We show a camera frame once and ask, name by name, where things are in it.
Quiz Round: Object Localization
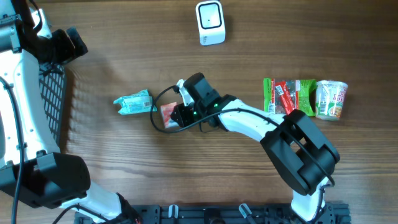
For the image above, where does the red small box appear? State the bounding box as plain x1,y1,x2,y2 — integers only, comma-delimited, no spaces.
160,102,178,129

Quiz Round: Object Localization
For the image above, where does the teal tissue pack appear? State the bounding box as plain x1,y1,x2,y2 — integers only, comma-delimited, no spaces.
113,90,157,115

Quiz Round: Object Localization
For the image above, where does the red snack stick packet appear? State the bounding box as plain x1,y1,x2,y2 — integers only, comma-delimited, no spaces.
275,81,295,114

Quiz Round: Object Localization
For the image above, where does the green gummy candy bag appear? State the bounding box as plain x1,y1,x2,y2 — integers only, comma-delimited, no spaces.
263,78,316,116

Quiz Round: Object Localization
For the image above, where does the instant noodle cup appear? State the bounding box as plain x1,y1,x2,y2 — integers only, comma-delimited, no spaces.
315,80,348,121

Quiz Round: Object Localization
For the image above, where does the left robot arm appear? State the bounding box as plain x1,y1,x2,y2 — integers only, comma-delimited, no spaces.
1,1,142,223

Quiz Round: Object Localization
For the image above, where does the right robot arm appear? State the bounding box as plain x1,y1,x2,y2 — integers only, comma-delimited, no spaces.
171,73,340,223

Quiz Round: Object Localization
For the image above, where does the white barcode scanner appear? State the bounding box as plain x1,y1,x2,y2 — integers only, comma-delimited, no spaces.
195,0,226,46

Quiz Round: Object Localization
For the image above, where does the grey plastic basket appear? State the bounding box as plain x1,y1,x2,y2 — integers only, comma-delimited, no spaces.
39,63,67,145

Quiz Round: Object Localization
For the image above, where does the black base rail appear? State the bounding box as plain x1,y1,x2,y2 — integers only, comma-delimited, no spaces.
74,202,352,224

